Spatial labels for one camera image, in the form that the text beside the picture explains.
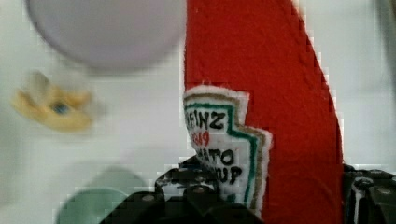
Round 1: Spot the grey round plate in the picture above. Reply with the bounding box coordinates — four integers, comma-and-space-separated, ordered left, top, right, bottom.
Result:
24, 0, 187, 70

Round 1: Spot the light green bowl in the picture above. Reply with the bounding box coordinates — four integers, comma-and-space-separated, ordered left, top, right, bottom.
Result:
54, 166, 150, 224

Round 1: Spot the red plush ketchup bottle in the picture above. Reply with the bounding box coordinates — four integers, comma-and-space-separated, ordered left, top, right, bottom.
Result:
183, 0, 343, 224

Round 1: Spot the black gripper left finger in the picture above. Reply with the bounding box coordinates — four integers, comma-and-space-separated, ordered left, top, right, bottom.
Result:
100, 157, 264, 224

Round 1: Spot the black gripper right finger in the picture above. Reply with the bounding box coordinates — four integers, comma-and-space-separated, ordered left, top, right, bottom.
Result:
343, 164, 396, 224

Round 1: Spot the yellow peeled banana toy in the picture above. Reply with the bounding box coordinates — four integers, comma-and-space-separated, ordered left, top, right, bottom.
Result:
11, 71, 92, 133

